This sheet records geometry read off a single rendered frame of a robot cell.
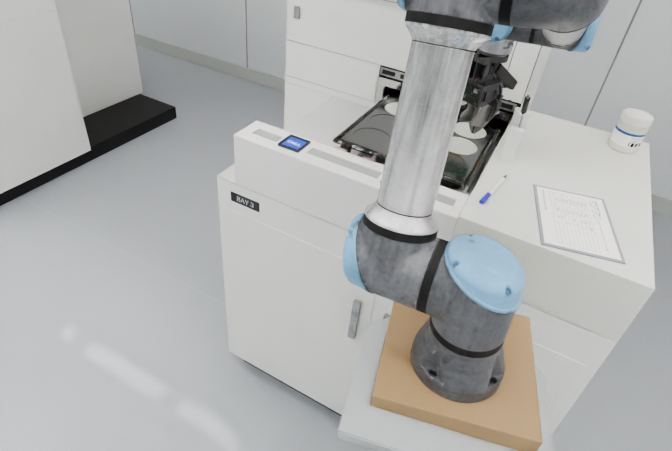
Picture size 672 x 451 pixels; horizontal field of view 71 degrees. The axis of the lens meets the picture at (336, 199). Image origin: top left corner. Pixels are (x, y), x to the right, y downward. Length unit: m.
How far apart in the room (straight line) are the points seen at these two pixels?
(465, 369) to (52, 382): 1.49
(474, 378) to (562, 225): 0.39
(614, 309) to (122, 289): 1.76
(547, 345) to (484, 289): 0.46
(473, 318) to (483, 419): 0.18
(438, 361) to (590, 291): 0.35
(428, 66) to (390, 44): 0.92
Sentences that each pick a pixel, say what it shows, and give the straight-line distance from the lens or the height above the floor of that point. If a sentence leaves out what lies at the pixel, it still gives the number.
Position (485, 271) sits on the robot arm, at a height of 1.08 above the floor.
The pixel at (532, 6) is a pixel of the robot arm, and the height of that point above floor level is 1.39.
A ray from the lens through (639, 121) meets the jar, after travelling 1.39.
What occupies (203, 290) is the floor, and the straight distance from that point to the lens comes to 2.08.
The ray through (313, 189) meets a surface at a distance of 1.08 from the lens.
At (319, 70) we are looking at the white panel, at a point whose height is 0.90.
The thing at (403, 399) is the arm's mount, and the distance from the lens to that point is 0.80.
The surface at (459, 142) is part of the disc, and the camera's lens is 1.36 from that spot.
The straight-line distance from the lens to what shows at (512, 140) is 1.16.
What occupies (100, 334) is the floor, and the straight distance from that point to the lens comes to 2.02.
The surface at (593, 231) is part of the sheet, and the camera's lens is 1.05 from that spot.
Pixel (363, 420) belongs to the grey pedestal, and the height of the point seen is 0.82.
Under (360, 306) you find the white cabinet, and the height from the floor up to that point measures 0.61.
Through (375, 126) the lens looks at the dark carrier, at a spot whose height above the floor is 0.90.
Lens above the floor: 1.52
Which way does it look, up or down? 36 degrees down
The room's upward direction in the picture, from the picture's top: 6 degrees clockwise
